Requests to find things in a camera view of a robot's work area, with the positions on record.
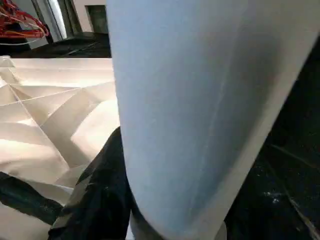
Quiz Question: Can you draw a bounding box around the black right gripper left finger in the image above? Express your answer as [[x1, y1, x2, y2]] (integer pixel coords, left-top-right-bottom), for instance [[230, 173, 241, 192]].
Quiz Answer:
[[47, 127, 135, 240]]

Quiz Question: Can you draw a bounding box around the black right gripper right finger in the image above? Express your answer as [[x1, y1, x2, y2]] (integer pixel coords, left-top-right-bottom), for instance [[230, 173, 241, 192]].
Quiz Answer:
[[222, 160, 320, 240]]

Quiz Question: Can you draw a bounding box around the white plastic table leg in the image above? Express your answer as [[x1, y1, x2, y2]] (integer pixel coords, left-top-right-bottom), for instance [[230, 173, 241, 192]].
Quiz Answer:
[[104, 0, 320, 240]]

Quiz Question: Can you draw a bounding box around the black plastic table mat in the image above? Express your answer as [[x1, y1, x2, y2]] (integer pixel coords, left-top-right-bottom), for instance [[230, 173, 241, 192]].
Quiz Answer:
[[0, 32, 320, 216]]

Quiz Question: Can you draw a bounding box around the white plastic table top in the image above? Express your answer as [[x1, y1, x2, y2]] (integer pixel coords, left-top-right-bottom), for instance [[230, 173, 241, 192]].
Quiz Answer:
[[0, 56, 127, 240]]

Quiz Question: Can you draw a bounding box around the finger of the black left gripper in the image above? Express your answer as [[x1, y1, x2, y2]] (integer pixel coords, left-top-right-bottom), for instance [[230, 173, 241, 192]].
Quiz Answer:
[[0, 171, 67, 226]]

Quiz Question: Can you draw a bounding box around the red wire bundle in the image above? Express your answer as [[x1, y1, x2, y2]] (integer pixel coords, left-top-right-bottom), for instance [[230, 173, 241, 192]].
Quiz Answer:
[[0, 0, 51, 42]]

